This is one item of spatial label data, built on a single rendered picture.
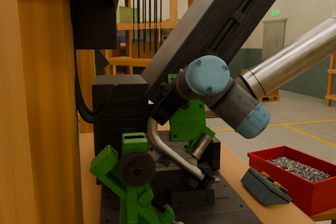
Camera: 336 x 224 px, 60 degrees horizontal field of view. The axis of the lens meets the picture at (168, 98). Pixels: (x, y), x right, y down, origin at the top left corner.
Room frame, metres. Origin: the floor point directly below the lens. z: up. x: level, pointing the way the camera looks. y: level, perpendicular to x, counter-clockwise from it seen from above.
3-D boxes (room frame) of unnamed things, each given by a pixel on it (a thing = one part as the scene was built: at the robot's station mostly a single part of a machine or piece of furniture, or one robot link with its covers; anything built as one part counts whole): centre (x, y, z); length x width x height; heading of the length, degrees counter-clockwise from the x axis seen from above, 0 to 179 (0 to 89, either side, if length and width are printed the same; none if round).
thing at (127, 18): (4.29, 0.76, 1.19); 2.30 x 0.55 x 2.39; 57
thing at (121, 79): (1.07, 0.18, 1.07); 0.30 x 0.18 x 0.34; 11
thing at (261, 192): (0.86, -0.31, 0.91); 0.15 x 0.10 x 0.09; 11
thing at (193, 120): (0.93, -0.05, 1.17); 0.13 x 0.12 x 0.20; 11
